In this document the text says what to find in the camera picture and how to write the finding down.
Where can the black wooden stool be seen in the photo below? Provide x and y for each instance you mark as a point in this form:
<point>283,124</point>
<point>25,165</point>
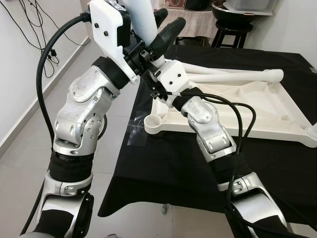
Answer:
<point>230,27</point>

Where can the white plastic table top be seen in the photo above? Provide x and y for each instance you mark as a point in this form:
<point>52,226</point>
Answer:
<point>267,114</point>

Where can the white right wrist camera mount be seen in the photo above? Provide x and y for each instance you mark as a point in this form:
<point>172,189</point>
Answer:
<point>173,77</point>

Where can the beige striped cloth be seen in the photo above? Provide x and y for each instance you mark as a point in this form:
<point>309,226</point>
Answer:
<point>198,22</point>

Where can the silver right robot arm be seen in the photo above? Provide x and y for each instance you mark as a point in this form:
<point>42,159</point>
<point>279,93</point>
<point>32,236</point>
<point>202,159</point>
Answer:
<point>208,129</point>

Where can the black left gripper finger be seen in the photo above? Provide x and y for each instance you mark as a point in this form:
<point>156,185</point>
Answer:
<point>168,34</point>
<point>161,15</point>

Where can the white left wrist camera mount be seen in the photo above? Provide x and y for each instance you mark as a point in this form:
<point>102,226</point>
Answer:
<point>106,34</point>

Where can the robot grey torso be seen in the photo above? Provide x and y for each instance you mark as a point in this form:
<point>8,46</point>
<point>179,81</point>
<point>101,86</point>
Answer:
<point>42,234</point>

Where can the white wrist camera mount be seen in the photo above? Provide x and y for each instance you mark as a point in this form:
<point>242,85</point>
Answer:
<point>106,34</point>
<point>173,77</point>

